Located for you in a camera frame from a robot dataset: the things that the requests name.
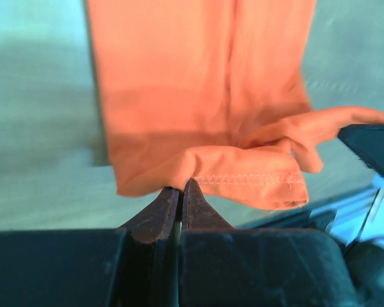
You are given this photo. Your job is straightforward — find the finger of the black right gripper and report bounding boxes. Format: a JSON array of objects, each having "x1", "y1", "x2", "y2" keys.
[{"x1": 337, "y1": 125, "x2": 384, "y2": 178}]

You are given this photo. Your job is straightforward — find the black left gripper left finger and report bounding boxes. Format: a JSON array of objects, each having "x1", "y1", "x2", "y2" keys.
[{"x1": 0, "y1": 188, "x2": 179, "y2": 306}]

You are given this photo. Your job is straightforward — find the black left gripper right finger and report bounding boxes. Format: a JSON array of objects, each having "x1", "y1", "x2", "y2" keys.
[{"x1": 179, "y1": 180, "x2": 358, "y2": 306}]

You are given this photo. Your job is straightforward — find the orange t shirt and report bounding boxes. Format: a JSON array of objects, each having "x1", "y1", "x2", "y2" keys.
[{"x1": 86, "y1": 1, "x2": 384, "y2": 210}]

